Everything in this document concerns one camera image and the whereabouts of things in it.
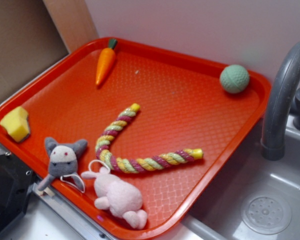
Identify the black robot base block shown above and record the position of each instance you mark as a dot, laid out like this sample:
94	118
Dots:
16	186

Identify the orange toy carrot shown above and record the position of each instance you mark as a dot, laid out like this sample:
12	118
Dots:
105	61

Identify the orange plastic tray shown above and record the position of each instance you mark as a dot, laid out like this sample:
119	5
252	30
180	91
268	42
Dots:
182	106

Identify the pink plush bunny toy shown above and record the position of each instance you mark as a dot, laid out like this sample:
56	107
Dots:
122	199

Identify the green rubber ball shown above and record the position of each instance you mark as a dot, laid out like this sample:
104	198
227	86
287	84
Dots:
234	79

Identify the grey plush animal toy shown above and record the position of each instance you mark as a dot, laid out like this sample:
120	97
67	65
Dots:
63	163

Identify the grey toy sink basin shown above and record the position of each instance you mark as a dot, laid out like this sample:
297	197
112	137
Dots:
252	198

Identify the grey toy faucet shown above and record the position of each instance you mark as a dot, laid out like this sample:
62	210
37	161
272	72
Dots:
284	98

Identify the yellow sponge piece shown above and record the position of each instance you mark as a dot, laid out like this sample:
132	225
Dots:
16	124

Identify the brown cardboard panel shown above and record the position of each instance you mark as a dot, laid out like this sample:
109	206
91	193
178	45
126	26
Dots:
35	34

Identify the multicolour twisted rope toy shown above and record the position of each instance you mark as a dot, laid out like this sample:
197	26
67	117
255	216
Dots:
139	165

